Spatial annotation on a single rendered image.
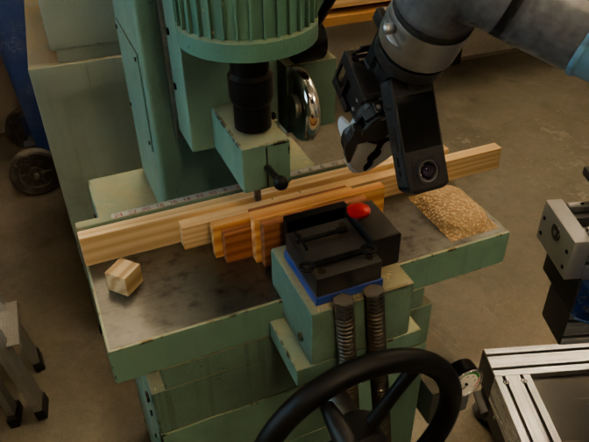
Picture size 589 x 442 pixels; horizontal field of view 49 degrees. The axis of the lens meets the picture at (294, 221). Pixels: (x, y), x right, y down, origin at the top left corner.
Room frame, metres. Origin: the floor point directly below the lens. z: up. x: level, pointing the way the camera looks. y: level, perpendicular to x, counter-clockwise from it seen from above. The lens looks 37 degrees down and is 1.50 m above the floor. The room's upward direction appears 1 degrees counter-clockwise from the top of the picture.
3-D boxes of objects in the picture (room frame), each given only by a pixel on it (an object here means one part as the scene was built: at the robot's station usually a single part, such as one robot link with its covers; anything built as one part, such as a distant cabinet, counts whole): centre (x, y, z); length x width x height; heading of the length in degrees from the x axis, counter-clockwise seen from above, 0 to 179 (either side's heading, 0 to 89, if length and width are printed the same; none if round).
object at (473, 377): (0.69, -0.27, 0.65); 0.06 x 0.04 x 0.08; 112
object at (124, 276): (0.66, 0.23, 0.92); 0.03 x 0.03 x 0.03; 64
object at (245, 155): (0.81, 0.06, 1.03); 0.14 x 0.07 x 0.09; 22
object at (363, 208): (0.66, -0.08, 1.02); 0.03 x 0.03 x 0.01
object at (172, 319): (0.70, -0.03, 0.87); 0.61 x 0.30 x 0.06; 112
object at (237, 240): (0.76, -0.01, 0.93); 0.25 x 0.02 x 0.05; 112
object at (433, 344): (0.76, -0.24, 0.58); 0.12 x 0.08 x 0.08; 22
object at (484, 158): (0.85, -0.09, 0.92); 0.55 x 0.02 x 0.04; 112
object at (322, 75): (1.02, -0.02, 1.02); 0.09 x 0.07 x 0.12; 112
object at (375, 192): (0.75, -0.04, 0.94); 0.20 x 0.02 x 0.08; 112
